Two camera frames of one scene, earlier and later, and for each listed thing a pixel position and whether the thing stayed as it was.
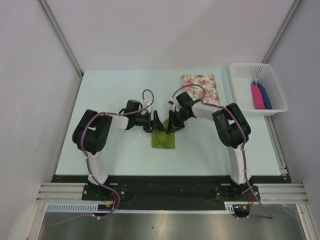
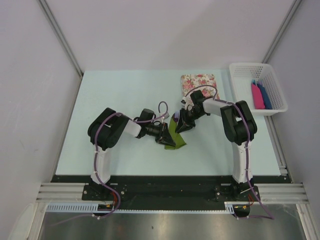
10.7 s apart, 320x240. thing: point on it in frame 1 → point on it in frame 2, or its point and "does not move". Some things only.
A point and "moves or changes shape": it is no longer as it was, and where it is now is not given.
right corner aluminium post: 295,4 does not move
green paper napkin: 161,139 moves or changes shape
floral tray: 201,87 does not move
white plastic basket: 258,90 does not move
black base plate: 164,193 does not move
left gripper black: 154,125 → 163,136
